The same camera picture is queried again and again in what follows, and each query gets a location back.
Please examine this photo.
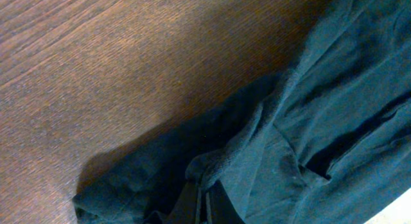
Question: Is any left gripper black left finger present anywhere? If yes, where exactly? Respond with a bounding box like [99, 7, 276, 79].
[165, 182, 202, 224]

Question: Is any black t-shirt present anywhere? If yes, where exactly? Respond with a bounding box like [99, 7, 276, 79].
[73, 0, 410, 223]

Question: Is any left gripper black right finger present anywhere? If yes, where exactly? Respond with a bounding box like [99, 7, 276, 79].
[205, 180, 245, 224]

